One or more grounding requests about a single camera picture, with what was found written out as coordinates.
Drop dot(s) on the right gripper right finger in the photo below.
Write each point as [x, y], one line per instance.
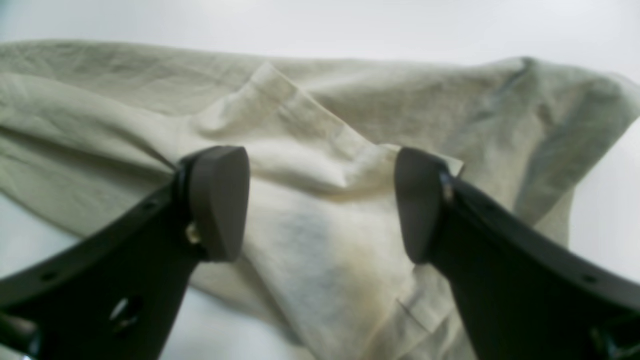
[520, 296]

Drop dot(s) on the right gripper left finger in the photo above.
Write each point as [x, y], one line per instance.
[116, 295]

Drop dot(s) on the beige T-shirt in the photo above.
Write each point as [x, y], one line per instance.
[88, 129]

